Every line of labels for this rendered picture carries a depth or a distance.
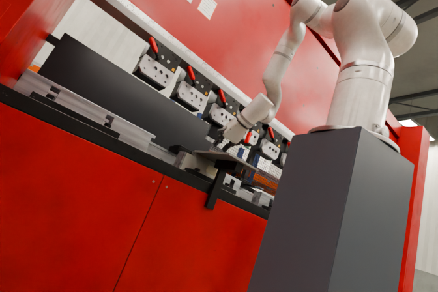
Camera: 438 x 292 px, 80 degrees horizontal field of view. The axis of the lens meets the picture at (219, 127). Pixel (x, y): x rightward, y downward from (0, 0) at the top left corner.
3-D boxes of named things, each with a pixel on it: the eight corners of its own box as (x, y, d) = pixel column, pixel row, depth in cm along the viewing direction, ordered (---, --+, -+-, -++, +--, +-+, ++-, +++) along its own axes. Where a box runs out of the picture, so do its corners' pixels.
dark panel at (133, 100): (15, 103, 124) (64, 32, 137) (15, 103, 126) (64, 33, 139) (195, 184, 184) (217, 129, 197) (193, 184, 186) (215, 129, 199)
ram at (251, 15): (71, -27, 92) (164, -153, 116) (67, -16, 98) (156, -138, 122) (385, 214, 251) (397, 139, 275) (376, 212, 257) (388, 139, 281)
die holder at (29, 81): (9, 92, 81) (27, 68, 84) (10, 94, 86) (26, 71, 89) (146, 156, 108) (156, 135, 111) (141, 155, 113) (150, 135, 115)
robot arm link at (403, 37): (358, 38, 65) (402, 70, 69) (394, -9, 61) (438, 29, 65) (294, 22, 110) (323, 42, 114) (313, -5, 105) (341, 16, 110)
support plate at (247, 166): (229, 154, 103) (229, 152, 103) (193, 151, 123) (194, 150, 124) (257, 171, 112) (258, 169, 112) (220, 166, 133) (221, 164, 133)
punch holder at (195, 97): (176, 94, 116) (191, 64, 121) (168, 97, 122) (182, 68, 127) (201, 111, 124) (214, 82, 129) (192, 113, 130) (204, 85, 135)
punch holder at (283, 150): (281, 163, 158) (289, 139, 163) (270, 163, 165) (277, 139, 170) (295, 173, 166) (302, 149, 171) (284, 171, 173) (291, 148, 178)
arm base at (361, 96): (419, 165, 54) (428, 90, 59) (362, 124, 47) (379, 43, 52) (339, 164, 70) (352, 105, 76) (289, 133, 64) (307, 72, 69)
